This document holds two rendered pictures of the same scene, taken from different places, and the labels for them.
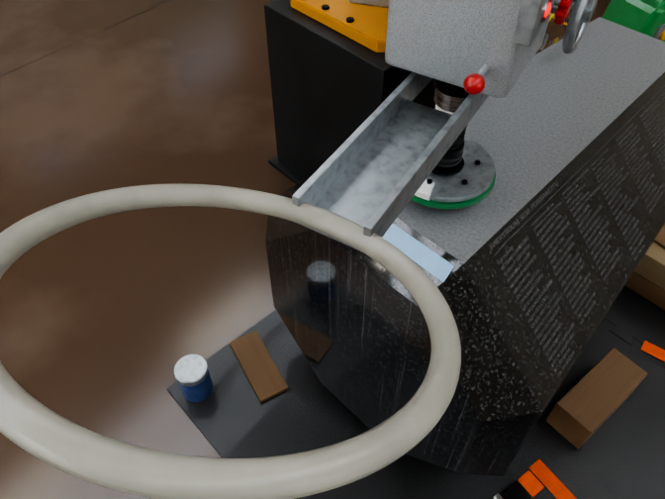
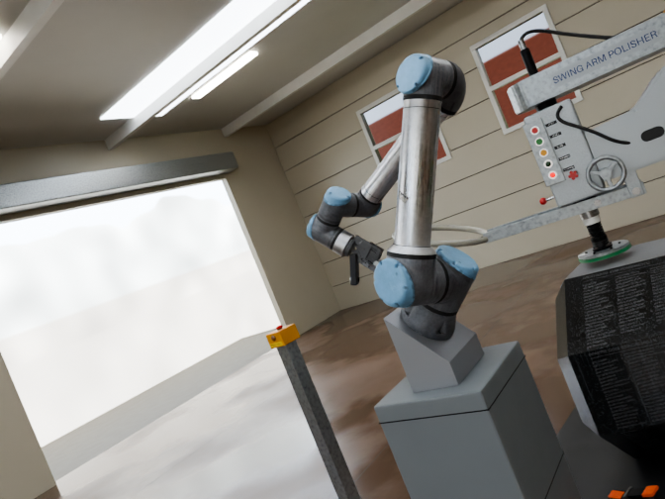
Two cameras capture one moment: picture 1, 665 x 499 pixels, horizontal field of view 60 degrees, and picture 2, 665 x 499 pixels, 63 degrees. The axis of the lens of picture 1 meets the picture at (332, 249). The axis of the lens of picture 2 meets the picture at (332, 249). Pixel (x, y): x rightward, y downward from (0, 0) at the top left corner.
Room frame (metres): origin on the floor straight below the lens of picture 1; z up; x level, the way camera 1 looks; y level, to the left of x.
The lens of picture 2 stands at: (-0.32, -2.58, 1.43)
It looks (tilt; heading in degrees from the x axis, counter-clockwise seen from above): 1 degrees down; 87
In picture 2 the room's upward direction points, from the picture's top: 22 degrees counter-clockwise
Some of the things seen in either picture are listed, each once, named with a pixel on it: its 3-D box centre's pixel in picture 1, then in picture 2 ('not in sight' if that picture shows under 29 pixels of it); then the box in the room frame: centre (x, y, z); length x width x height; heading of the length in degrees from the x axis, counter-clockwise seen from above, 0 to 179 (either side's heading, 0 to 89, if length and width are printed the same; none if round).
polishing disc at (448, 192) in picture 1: (442, 166); (603, 249); (0.92, -0.23, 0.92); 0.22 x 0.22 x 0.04
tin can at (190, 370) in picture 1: (194, 378); not in sight; (0.89, 0.43, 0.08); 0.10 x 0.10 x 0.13
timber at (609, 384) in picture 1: (596, 397); not in sight; (0.83, -0.81, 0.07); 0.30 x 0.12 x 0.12; 129
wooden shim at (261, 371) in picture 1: (257, 364); not in sight; (0.97, 0.25, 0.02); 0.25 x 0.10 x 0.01; 30
